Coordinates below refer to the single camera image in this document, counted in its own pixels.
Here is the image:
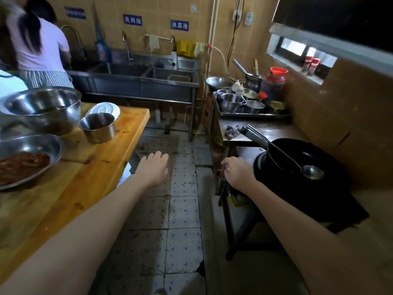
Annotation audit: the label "person's left hand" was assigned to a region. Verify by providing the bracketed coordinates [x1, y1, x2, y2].
[135, 151, 170, 189]

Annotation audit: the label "person's right hand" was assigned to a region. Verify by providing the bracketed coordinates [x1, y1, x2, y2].
[221, 156, 257, 195]

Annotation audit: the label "person's right forearm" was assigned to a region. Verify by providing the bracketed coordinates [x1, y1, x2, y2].
[242, 181, 393, 295]

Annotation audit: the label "person's left forearm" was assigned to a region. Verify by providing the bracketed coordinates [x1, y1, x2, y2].
[0, 178, 148, 295]

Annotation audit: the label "dark steel countertop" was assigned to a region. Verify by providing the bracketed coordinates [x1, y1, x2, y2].
[218, 118, 311, 148]

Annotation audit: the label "white hanging plastic bag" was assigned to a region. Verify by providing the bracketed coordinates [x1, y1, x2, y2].
[116, 162, 133, 188]

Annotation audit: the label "steel tray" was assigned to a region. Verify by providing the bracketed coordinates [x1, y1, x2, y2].
[212, 92, 292, 120]

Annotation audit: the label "small steel bowl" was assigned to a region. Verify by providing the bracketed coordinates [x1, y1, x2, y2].
[78, 113, 117, 144]

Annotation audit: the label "black metal stove stand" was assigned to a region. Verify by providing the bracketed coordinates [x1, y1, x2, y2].
[216, 145, 369, 261]

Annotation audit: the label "steel cup with white powder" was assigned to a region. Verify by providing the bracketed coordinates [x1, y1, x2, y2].
[245, 100, 266, 114]

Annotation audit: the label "steel pot with oil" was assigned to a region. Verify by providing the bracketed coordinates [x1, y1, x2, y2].
[219, 93, 248, 113]

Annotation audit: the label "steel ladle with round scoop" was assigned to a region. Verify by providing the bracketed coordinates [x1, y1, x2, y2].
[245, 124, 325, 181]

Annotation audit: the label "steel bowl with yellow powder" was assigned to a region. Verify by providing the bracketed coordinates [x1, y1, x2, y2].
[268, 100, 288, 115]

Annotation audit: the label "white bowl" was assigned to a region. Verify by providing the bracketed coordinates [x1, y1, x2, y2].
[85, 102, 121, 120]

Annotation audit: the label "stainless steel sink unit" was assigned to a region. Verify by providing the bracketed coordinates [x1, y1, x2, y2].
[66, 49, 202, 142]

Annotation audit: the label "black wok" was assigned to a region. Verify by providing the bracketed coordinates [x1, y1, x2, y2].
[239, 125, 350, 206]

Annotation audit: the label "dark jar with red lid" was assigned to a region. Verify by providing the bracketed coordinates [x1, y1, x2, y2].
[261, 66, 289, 100]

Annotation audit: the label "long steel ladle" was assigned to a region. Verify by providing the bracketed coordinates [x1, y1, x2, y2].
[232, 59, 262, 82]

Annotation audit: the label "large steel mixing bowl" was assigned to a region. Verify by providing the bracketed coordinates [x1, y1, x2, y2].
[0, 86, 83, 136]

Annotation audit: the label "steel bowl with chili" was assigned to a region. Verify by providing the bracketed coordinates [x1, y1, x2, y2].
[0, 133, 64, 191]

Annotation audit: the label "bright yellow cloth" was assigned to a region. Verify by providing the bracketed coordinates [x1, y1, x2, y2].
[176, 39, 197, 58]

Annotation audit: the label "barred window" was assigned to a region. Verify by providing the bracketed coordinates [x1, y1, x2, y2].
[266, 33, 338, 85]

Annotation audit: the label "striped skirt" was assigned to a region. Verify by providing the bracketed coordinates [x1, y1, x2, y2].
[20, 70, 74, 89]

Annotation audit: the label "white water pipes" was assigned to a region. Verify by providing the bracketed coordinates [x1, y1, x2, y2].
[201, 0, 221, 99]

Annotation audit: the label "black range hood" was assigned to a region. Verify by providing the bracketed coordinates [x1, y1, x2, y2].
[269, 0, 393, 77]

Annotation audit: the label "white hose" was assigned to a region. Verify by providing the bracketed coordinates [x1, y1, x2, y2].
[208, 44, 234, 76]

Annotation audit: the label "white towel rail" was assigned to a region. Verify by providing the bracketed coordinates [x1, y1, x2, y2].
[141, 33, 172, 42]

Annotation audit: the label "black hanging cable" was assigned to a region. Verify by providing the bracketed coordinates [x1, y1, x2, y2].
[227, 0, 246, 66]

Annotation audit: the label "small blue wall label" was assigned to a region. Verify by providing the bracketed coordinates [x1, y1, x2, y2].
[170, 19, 190, 32]
[123, 14, 143, 27]
[64, 6, 86, 20]

